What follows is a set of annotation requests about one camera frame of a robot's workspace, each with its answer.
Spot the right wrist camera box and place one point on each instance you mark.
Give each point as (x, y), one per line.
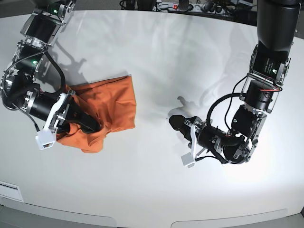
(45, 139)

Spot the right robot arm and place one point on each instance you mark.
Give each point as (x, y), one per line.
(18, 88)

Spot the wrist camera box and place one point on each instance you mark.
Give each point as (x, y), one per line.
(188, 160)
(45, 139)

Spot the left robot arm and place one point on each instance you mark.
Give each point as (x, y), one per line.
(269, 64)

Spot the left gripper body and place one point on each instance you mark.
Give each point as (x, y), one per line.
(195, 125)

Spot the black equipment box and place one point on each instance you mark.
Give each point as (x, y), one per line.
(248, 17)

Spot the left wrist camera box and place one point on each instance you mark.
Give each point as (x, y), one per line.
(188, 160)

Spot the orange T-shirt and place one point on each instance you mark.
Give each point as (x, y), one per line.
(111, 102)

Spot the white power strip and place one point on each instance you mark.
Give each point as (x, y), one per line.
(198, 6)

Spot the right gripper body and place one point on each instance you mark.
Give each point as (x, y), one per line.
(58, 112)

